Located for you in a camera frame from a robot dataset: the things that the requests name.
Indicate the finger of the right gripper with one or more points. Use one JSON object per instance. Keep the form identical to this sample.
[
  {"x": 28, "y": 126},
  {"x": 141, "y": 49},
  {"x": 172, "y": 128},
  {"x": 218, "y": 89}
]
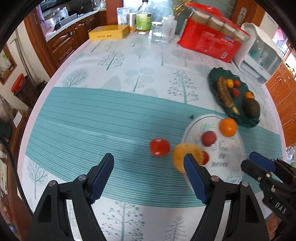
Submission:
[
  {"x": 269, "y": 164},
  {"x": 258, "y": 173}
]

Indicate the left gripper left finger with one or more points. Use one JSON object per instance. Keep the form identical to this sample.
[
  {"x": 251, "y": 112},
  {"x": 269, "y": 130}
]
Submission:
[{"x": 51, "y": 221}]

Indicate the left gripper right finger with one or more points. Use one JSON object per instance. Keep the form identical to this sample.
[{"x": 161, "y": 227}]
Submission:
[{"x": 245, "y": 219}]

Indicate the brown avocado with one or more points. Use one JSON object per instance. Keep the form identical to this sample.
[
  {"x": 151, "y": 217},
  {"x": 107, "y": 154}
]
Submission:
[{"x": 251, "y": 107}]

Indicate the small tangerine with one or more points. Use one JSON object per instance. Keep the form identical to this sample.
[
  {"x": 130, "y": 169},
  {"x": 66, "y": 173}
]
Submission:
[{"x": 248, "y": 95}]

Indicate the dark red lychee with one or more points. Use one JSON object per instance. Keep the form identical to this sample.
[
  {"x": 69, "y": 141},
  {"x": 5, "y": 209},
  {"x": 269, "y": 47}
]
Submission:
[{"x": 235, "y": 92}]

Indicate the overripe brown banana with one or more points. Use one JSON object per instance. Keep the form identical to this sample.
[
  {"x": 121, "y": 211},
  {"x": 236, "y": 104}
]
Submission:
[{"x": 224, "y": 95}]

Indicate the large red tomato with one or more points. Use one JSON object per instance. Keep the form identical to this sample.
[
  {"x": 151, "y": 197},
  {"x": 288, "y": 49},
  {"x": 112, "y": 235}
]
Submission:
[{"x": 236, "y": 83}]

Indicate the small kumquat orange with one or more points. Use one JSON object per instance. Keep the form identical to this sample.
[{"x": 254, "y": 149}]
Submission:
[{"x": 229, "y": 83}]

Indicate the yellow bruised orange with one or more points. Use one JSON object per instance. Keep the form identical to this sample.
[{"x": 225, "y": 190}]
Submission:
[{"x": 180, "y": 152}]

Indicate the small red cherry tomato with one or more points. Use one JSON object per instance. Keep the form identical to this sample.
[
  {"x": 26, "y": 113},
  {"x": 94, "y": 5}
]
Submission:
[{"x": 159, "y": 147}]

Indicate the right hand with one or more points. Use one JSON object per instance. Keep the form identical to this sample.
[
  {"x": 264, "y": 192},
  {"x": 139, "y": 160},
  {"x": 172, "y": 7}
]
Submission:
[{"x": 272, "y": 223}]

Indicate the white printed round plate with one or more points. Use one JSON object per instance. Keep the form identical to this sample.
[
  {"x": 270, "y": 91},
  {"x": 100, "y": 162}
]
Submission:
[{"x": 226, "y": 154}]

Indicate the large orange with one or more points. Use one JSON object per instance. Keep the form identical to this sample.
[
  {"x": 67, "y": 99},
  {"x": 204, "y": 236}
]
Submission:
[{"x": 228, "y": 127}]

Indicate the dark green scalloped plate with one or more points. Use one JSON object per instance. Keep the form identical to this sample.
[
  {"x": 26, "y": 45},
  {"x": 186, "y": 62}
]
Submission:
[{"x": 241, "y": 119}]

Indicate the white sterilizer cabinet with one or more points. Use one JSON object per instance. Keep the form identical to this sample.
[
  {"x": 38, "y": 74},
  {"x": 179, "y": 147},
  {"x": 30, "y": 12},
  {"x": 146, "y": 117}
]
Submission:
[{"x": 258, "y": 56}]

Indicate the red trash bin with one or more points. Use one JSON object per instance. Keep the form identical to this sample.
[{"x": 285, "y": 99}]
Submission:
[{"x": 25, "y": 90}]

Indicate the red drink bottle carton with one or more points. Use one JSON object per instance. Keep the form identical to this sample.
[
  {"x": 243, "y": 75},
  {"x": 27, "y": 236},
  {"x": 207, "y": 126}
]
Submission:
[{"x": 207, "y": 31}]

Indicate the patterned tablecloth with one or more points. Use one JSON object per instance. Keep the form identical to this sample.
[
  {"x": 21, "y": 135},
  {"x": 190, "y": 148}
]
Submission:
[{"x": 115, "y": 97}]

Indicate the clear drinking glass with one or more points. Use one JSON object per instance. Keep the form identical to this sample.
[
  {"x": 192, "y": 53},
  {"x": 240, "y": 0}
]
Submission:
[{"x": 158, "y": 36}]

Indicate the white plastic bottle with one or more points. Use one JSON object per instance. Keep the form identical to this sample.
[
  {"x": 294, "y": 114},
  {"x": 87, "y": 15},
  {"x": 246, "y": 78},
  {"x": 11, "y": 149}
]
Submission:
[{"x": 169, "y": 26}]

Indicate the wooden kitchen cabinet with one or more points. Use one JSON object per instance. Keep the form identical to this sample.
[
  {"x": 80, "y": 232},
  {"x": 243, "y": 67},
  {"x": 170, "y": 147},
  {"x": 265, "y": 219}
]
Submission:
[{"x": 54, "y": 52}]

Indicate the clear oil bottle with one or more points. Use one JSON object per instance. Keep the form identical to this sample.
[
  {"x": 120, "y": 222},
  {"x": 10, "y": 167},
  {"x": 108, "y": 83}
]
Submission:
[{"x": 143, "y": 18}]

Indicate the yellow flat box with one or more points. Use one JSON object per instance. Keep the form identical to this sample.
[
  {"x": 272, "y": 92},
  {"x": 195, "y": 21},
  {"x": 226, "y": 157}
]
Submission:
[{"x": 109, "y": 32}]

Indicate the white small carton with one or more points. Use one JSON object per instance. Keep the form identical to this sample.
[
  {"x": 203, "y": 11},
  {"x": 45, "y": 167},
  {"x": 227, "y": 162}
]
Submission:
[{"x": 122, "y": 15}]

